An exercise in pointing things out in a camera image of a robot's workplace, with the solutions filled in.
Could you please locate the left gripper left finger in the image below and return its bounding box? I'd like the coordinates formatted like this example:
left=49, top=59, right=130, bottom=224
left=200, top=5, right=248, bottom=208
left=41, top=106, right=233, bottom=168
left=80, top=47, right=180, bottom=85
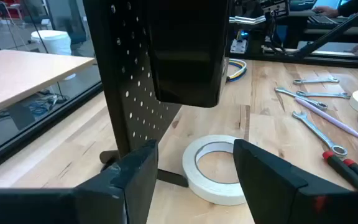
left=0, top=139, right=159, bottom=224

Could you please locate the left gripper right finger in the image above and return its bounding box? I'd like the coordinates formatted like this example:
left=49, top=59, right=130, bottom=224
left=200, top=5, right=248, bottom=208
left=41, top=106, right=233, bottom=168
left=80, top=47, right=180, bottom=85
left=232, top=138, right=358, bottom=224

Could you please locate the pale purple pen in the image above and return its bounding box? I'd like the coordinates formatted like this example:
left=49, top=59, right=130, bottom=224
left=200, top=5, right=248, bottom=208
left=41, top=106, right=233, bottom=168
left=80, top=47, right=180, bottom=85
left=294, top=96, right=358, bottom=139

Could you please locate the black metal pegboard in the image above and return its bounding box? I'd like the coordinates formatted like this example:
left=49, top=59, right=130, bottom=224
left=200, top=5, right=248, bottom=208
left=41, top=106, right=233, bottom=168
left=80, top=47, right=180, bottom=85
left=82, top=0, right=231, bottom=189

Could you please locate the tan office desk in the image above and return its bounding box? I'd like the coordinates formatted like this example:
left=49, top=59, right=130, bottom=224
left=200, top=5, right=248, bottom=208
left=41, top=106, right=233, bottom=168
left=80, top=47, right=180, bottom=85
left=0, top=49, right=96, bottom=121

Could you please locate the white bucket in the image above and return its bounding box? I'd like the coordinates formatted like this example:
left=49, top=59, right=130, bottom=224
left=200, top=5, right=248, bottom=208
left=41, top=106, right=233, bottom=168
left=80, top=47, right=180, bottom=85
left=30, top=29, right=73, bottom=57

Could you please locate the black pegboard bin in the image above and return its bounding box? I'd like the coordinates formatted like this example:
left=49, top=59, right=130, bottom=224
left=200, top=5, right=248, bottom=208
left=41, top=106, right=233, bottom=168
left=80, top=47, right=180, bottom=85
left=144, top=0, right=231, bottom=109

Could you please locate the black keyboard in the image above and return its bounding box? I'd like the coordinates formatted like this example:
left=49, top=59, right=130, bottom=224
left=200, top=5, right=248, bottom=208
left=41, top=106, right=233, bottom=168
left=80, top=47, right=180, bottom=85
left=307, top=14, right=346, bottom=31

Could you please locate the laptop screen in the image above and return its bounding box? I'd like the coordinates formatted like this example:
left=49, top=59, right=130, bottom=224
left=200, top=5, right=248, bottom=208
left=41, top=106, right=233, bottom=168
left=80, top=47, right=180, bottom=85
left=311, top=0, right=343, bottom=10

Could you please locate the person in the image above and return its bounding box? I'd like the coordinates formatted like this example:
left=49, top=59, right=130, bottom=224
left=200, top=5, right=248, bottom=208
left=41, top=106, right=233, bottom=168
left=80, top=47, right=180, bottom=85
left=336, top=0, right=358, bottom=19

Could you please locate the multicoloured cable bundle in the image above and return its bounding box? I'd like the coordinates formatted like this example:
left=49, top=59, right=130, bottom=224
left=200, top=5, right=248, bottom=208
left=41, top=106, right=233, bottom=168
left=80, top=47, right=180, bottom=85
left=226, top=58, right=248, bottom=83

